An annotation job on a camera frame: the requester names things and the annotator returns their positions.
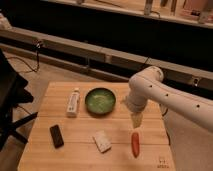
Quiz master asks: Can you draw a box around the white sponge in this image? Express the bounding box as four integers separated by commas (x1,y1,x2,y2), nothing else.
93,131,111,153

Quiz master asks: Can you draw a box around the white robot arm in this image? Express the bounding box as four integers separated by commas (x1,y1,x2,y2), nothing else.
126,66,213,132

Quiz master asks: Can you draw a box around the orange carrot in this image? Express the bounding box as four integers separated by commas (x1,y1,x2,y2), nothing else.
131,132,140,158

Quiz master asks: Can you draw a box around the green bowl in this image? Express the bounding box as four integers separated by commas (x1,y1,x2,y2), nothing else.
85,87,116,115

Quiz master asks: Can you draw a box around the black phone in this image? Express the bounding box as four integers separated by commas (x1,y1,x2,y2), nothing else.
50,125,64,148

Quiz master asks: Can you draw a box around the black office chair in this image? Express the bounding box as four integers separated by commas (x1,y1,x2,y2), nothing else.
0,49,37,151

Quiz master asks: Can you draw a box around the black floor cable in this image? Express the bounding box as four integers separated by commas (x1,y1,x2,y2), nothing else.
6,39,44,74

